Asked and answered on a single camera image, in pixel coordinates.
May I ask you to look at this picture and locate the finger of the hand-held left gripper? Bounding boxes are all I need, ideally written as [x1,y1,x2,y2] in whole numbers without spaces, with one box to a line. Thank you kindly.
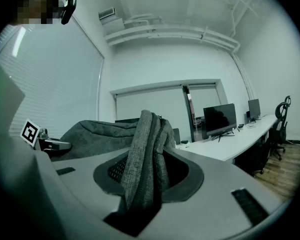
[45,138,73,152]

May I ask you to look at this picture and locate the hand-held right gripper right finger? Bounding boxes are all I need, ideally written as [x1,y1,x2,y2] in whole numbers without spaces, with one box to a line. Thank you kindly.
[144,147,283,240]

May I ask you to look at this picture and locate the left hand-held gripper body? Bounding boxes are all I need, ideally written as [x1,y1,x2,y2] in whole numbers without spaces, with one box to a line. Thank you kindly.
[19,118,50,151]

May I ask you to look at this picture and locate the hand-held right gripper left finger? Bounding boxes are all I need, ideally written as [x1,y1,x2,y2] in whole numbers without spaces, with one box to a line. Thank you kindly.
[36,148,141,240]

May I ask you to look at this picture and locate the dark grey fabric backpack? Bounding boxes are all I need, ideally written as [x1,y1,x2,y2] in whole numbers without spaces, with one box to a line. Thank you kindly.
[52,109,177,217]

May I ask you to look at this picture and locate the white table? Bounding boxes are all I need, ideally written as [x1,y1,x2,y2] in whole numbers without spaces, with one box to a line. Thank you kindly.
[176,113,280,163]

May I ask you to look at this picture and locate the white venetian blind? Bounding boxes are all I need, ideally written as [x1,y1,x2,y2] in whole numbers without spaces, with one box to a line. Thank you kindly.
[0,13,105,140]

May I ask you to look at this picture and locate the black monitor with tripod stand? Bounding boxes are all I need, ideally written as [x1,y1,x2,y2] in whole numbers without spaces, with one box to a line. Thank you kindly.
[114,118,141,124]
[202,103,238,142]

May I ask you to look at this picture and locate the small black display panel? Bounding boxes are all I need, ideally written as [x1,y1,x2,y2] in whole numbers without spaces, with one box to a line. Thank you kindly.
[172,128,181,145]

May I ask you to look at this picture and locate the black office chair with headrest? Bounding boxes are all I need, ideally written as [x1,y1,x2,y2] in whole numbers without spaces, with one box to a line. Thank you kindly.
[268,101,290,161]

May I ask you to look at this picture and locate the black desktop monitor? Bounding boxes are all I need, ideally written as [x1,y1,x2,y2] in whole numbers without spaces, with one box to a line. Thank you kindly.
[247,98,262,124]

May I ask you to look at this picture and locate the narrow white roller blind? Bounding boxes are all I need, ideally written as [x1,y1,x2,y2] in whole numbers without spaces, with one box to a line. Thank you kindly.
[188,82,221,110]

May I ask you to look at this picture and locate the wide white roller blind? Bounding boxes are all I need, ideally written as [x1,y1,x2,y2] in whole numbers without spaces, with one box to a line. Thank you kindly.
[114,83,188,125]

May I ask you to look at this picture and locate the white air vent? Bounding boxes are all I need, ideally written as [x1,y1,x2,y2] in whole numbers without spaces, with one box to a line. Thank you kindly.
[98,7,116,21]

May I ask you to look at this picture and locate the white ceiling pipes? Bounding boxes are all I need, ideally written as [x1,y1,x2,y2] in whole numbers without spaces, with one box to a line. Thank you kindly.
[104,23,241,58]

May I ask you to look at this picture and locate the dark window frame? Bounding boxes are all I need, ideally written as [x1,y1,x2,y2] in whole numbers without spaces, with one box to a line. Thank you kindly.
[181,85,198,143]

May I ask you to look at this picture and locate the black head-worn camera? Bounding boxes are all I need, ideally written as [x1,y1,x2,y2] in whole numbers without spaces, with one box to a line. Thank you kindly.
[60,0,78,26]

